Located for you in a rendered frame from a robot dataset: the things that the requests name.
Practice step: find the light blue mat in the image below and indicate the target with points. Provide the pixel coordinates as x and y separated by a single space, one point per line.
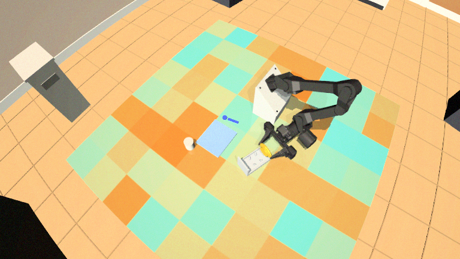
216 138

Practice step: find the white cylinder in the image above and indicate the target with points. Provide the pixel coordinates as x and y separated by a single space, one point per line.
189 143

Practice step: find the yellow plate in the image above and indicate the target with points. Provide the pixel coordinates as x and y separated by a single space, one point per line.
265 150

